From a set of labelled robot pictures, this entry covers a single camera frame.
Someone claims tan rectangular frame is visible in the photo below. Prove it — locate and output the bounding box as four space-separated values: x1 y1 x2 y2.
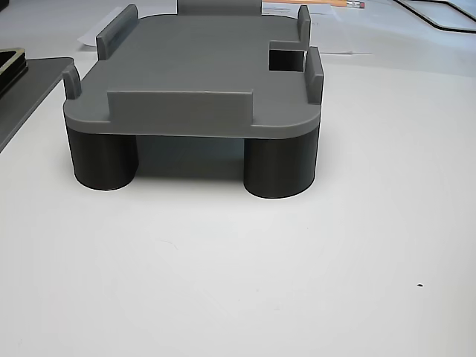
0 46 27 75

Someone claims grey holder with black legs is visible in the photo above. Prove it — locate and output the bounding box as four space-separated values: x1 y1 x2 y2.
62 0 326 200

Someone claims yellow pencil with eraser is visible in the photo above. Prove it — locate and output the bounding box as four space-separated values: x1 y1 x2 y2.
327 0 366 10

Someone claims dark grey flat tray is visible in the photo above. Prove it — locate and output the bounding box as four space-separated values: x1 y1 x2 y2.
0 56 76 154

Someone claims black rectangular frame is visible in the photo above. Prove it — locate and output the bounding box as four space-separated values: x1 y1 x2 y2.
0 59 30 100

